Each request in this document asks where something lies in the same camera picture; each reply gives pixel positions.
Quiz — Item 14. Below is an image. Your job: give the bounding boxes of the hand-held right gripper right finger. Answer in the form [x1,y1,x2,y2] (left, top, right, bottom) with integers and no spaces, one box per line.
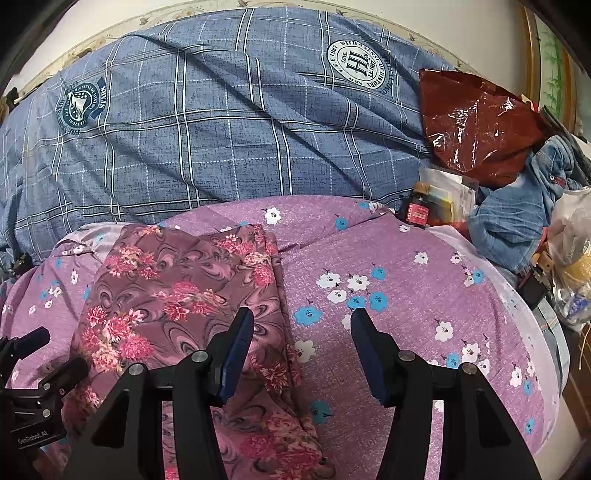
[350,308,543,480]

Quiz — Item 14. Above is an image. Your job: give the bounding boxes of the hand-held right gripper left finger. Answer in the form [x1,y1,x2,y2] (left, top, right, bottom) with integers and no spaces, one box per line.
[62,307,256,480]

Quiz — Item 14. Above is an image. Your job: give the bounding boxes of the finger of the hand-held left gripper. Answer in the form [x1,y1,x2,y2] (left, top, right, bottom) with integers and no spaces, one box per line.
[0,327,51,365]
[25,357,89,409]

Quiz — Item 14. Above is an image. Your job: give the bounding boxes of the maroon pink floral garment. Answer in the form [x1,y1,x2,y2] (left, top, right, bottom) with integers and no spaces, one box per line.
[69,224,335,480]

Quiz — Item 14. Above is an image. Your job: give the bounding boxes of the purple floral bedsheet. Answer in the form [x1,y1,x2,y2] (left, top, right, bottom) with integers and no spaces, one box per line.
[0,194,561,480]

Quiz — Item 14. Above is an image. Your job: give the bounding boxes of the brown bottle with red label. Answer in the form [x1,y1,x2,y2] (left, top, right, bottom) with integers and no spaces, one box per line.
[402,181,432,230]

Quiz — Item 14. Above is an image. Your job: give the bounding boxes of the clear packet of papers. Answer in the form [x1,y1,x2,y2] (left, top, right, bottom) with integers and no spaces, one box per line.
[419,167,480,223]

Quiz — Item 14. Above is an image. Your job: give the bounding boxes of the blue denim jeans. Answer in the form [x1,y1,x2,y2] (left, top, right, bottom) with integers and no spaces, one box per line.
[468,134,589,268]

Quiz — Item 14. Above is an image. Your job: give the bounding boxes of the blue plaid quilt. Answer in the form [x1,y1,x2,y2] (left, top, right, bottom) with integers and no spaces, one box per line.
[0,4,458,273]

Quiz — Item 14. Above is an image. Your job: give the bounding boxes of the white plastic bag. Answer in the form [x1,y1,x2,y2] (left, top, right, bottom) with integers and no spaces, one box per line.
[547,186,591,326]

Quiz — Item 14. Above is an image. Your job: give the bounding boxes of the red plastic bag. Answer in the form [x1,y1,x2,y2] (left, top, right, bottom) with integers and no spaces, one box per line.
[418,68,548,188]

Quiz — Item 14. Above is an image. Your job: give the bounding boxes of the gold framed wall picture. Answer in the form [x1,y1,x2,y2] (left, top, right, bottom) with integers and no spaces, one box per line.
[521,7,580,137]

